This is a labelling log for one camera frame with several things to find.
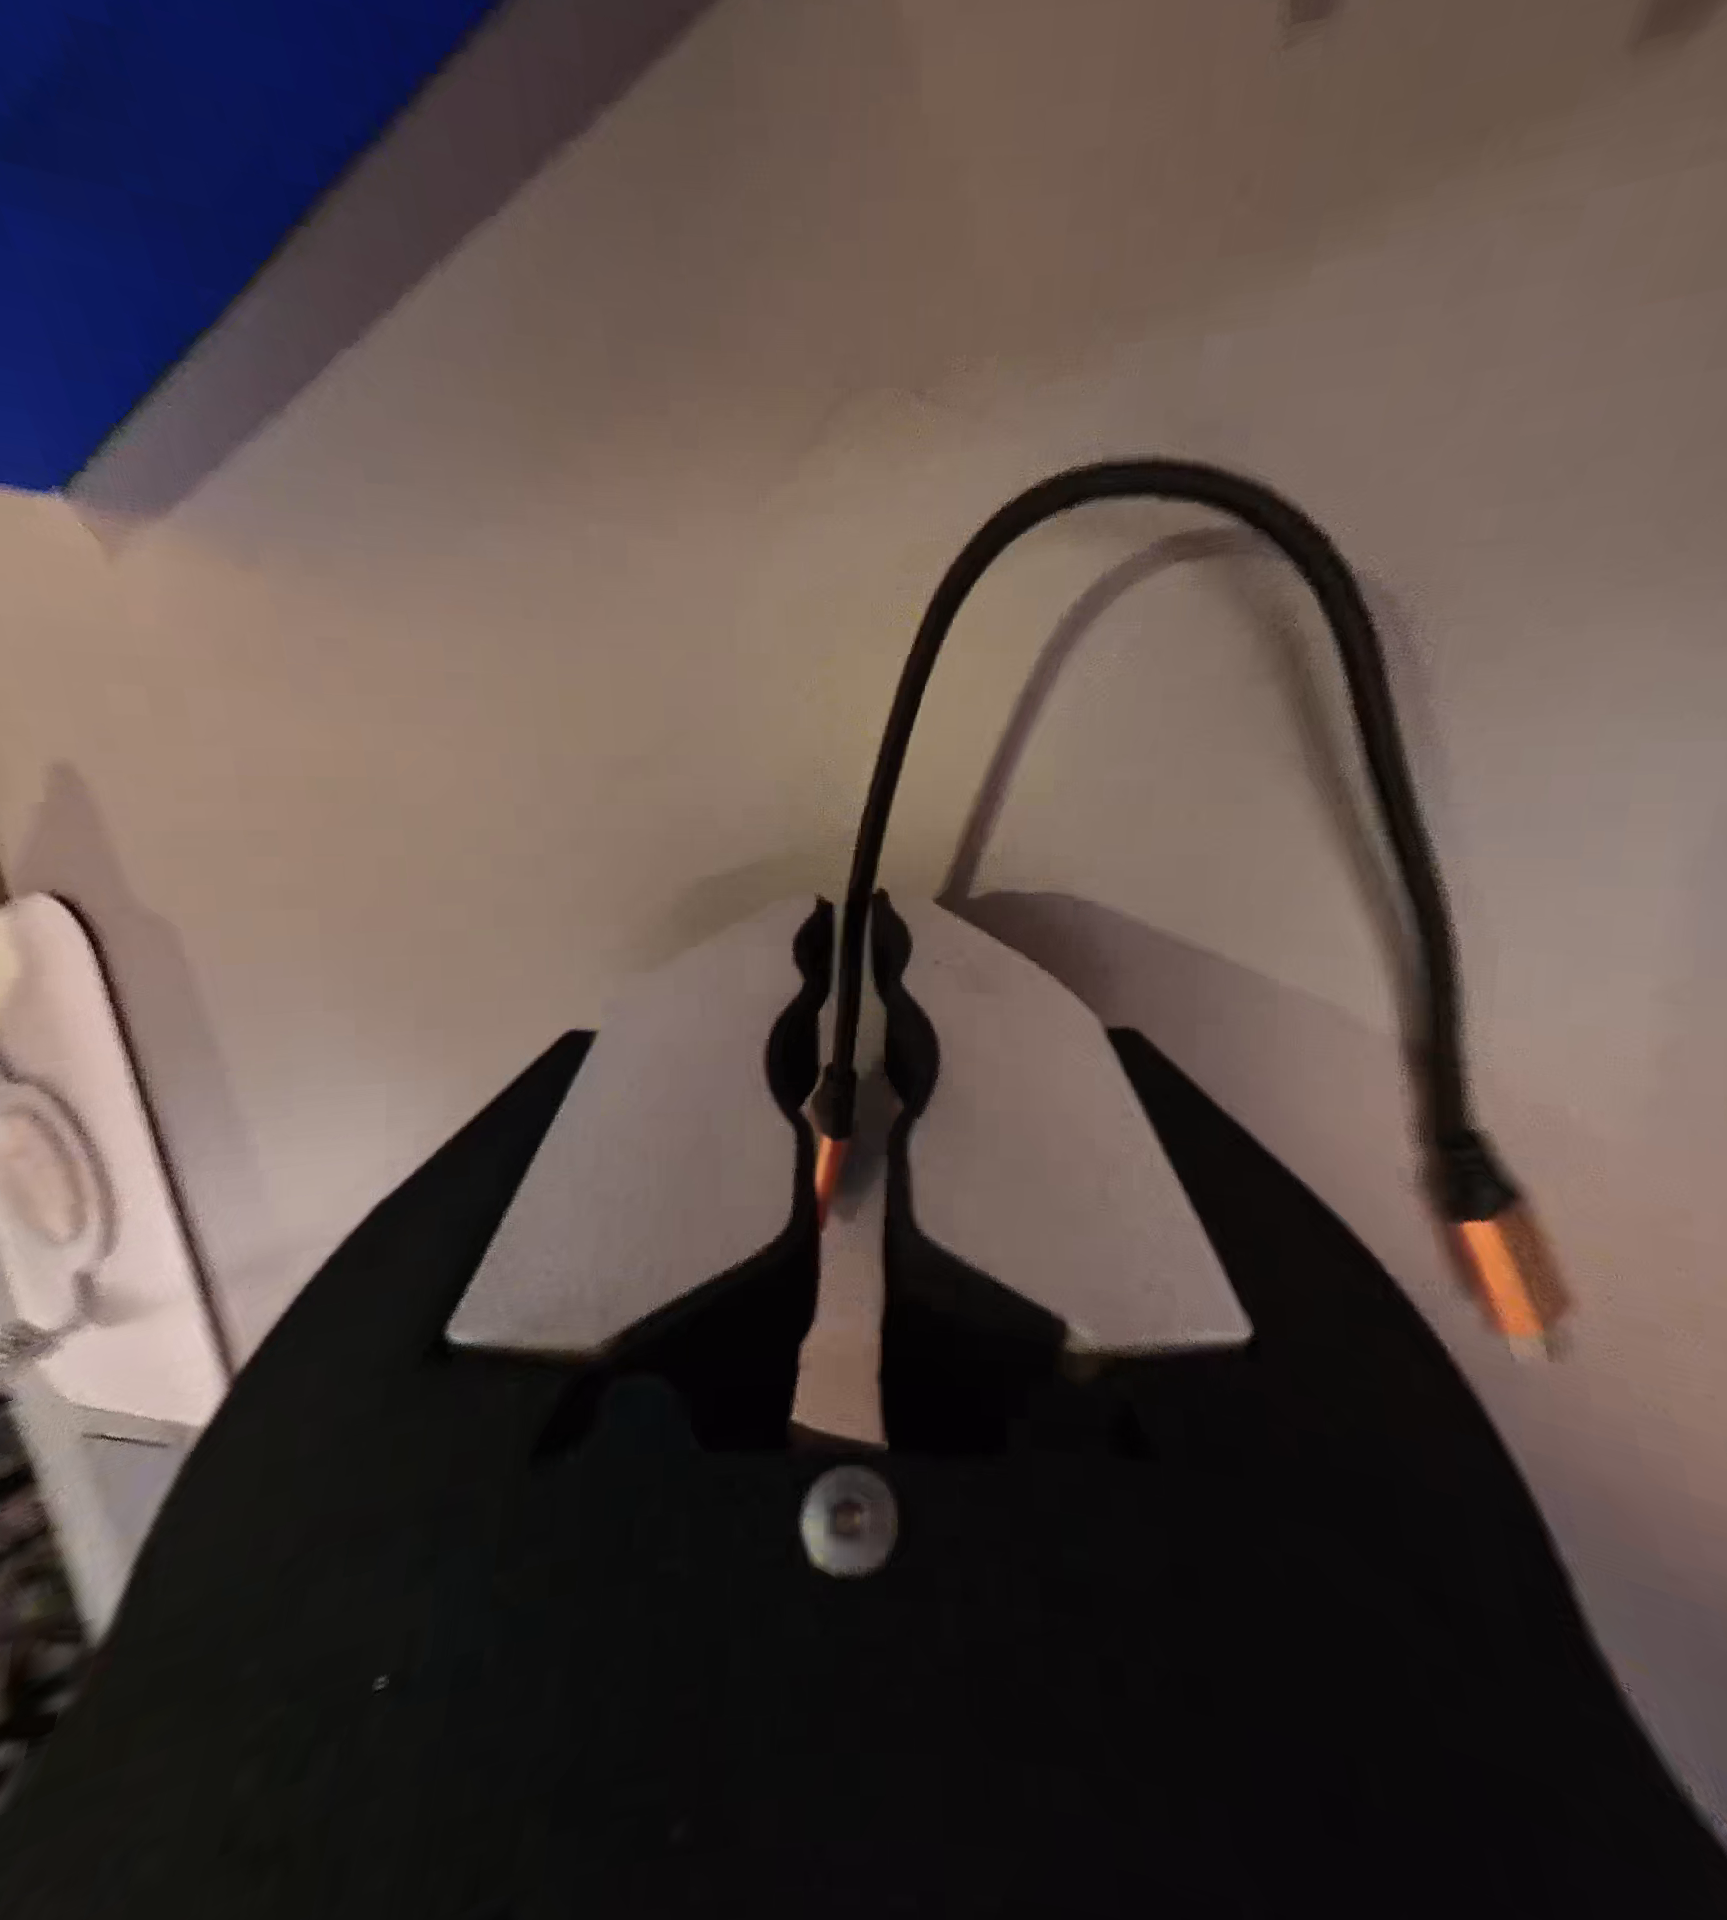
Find white board stand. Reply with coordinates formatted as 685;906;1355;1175
0;893;237;1645

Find blue storage bin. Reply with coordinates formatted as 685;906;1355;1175
0;0;507;495

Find black cable orange plugs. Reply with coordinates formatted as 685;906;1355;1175
807;456;1577;1364

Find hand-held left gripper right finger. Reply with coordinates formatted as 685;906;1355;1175
863;893;1251;1361

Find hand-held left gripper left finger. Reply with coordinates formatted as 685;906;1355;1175
445;896;841;1361

